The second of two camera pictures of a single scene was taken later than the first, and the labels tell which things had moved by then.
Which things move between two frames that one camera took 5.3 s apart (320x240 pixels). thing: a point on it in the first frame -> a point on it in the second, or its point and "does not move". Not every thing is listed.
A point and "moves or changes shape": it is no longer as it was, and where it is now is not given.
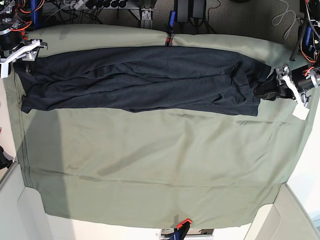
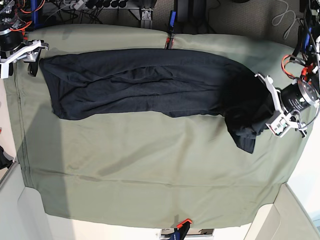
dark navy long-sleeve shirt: (143, 79) moves or changes shape
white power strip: (77, 5) does not move
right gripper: (299, 80) -> (291, 99)
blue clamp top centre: (170, 37) does not move
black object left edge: (4, 162) does not move
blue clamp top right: (308, 32) does not move
